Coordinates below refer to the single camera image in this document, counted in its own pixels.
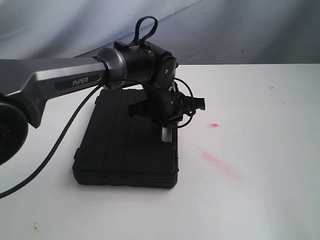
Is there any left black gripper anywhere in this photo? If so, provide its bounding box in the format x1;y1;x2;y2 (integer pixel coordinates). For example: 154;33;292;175
128;87;206;140

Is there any black plastic tool case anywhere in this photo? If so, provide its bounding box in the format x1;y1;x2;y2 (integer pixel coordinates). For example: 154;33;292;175
72;89;179;189

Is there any white backdrop cloth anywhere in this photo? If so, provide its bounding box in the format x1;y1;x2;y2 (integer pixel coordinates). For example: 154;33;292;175
0;0;320;65

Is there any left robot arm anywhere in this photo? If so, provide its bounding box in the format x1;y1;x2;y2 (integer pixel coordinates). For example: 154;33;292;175
0;41;205;163

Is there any left black cable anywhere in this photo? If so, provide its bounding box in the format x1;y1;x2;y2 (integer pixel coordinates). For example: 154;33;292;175
0;17;195;200

